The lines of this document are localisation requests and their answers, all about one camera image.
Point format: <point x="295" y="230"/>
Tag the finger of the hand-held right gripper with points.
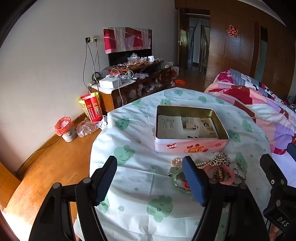
<point x="271" y="169"/>
<point x="292" y="150"/>

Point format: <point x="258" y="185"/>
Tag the small red trinket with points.
<point x="186" y="184"/>

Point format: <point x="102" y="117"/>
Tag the white mug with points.
<point x="151" y="59"/>

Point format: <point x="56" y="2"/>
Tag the orange item on floor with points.
<point x="180" y="82"/>

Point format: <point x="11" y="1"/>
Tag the pink bangle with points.
<point x="208" y="170"/>

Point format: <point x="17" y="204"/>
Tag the wooden television cabinet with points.
<point x="108" y="99"/>

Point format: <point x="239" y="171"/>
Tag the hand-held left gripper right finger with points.
<point x="194" y="180"/>

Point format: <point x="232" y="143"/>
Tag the red patchwork cover cloth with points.
<point x="124" y="39"/>

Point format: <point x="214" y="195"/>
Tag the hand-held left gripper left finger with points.
<point x="105" y="183"/>

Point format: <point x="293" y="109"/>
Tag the white cardboard box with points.
<point x="109" y="83"/>

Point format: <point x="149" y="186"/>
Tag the red and yellow bag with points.
<point x="92" y="107"/>

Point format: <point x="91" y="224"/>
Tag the clear plastic bag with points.
<point x="86" y="128"/>

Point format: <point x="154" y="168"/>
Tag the silver bangle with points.
<point x="241" y="165"/>

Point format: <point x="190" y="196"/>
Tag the white paper bag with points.
<point x="175" y="71"/>

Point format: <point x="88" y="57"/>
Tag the bed with patchwork quilt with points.
<point x="254" y="99"/>

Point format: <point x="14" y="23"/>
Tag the trash bin with red liner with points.
<point x="66" y="131"/>

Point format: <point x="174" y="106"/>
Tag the wall power outlet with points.
<point x="91" y="39"/>

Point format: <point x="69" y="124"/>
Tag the printed paper sheet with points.
<point x="182" y="127"/>

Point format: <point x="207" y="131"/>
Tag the wooden wardrobe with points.
<point x="235" y="58"/>

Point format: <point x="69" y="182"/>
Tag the green jade bangle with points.
<point x="177" y="184"/>

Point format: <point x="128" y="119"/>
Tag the red paper decoration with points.
<point x="232" y="31"/>

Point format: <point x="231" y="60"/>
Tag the pink metal tin box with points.
<point x="192" y="146"/>

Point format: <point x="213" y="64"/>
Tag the wooden door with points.
<point x="183" y="46"/>

